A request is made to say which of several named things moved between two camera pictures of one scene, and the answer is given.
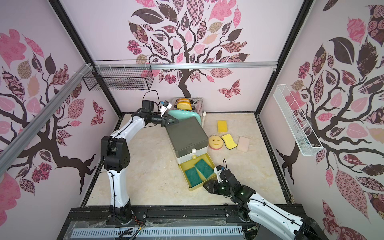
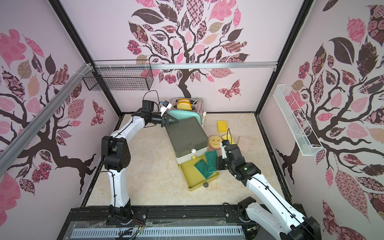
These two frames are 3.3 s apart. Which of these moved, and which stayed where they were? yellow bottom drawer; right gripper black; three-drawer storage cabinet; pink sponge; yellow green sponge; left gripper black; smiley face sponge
Moved: right gripper black
Stayed: left gripper black; yellow bottom drawer; smiley face sponge; pink sponge; yellow green sponge; three-drawer storage cabinet
